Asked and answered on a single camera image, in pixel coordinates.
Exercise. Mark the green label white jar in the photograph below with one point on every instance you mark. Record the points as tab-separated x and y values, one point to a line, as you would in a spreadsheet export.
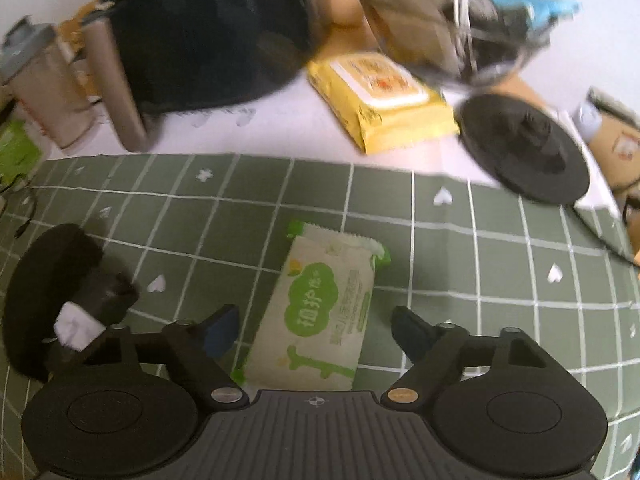
19	153

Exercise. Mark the yellow wet wipes pack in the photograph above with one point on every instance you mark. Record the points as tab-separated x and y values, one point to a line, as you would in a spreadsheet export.
379	103

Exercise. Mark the green grid tablecloth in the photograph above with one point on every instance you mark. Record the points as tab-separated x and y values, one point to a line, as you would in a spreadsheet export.
198	231

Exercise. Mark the glass bowl with items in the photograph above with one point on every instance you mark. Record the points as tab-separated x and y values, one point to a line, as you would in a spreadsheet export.
467	44

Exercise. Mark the grey lid shaker bottle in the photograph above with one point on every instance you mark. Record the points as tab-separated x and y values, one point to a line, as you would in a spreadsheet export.
34	68

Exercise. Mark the black air fryer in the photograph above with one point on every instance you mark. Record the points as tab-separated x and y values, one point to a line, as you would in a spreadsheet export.
151	57

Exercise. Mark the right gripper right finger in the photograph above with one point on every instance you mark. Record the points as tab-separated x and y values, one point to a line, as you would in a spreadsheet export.
413	335

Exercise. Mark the black kettle base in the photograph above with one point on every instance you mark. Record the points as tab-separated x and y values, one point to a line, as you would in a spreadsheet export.
523	148

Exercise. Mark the black cloth white band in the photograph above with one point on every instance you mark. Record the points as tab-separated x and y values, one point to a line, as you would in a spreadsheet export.
103	299

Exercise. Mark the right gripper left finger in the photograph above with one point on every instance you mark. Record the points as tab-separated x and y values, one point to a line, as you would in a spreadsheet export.
220	330

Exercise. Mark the green wet wipes pack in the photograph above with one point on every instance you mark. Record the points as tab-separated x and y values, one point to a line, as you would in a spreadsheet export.
311	333

